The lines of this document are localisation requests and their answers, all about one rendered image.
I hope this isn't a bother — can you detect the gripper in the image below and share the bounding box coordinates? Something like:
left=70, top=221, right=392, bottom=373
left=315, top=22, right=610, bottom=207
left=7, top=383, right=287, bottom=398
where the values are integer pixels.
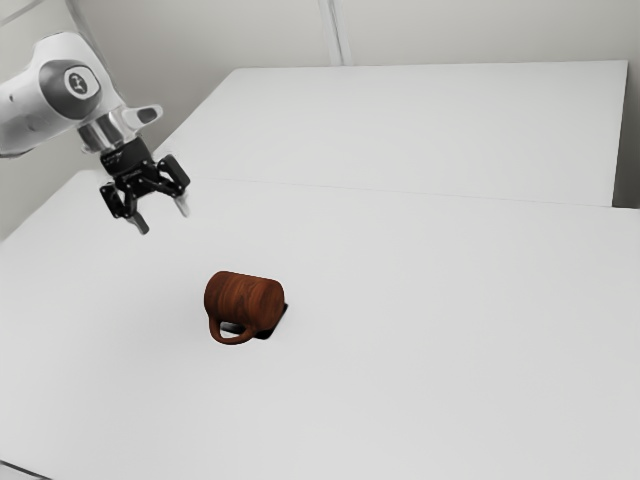
left=98, top=137, right=193, bottom=237

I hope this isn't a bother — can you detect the brown wooden mug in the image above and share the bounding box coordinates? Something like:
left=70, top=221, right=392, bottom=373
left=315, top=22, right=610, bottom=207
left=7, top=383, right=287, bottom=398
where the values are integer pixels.
left=202, top=270, right=286, bottom=346

